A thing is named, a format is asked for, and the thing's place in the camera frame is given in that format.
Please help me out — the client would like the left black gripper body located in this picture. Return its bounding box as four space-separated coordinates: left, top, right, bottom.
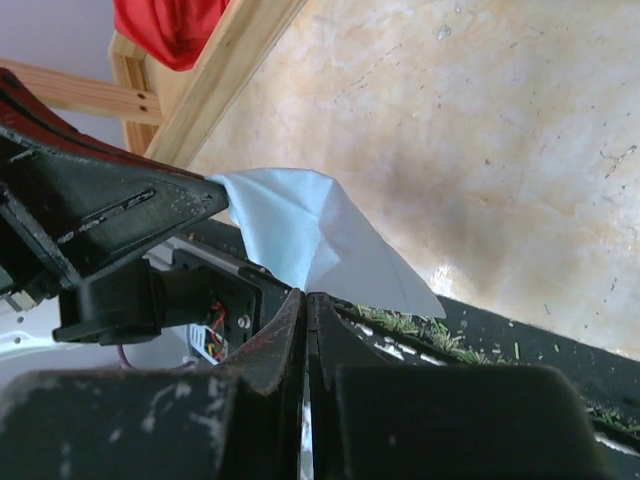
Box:
1 199 170 345

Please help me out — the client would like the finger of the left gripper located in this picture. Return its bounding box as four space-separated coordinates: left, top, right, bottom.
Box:
1 127 228 290
1 68 205 182

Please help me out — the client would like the red tank top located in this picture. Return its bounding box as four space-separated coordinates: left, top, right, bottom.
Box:
113 0 230 72

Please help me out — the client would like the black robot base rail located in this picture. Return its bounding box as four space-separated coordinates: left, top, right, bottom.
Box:
144 214 640 480

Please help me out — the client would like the narrow blue cleaning cloth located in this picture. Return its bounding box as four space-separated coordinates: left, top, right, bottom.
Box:
210 168 446 318

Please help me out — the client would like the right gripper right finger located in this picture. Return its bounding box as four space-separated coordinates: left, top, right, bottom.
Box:
306 294 612 479

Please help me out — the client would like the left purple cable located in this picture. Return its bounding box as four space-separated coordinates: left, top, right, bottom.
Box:
117 344 201 371

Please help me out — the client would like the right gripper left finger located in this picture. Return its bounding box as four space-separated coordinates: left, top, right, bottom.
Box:
1 290 306 479

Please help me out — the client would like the wooden clothes rack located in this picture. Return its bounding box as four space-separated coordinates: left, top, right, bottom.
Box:
1 1 304 168

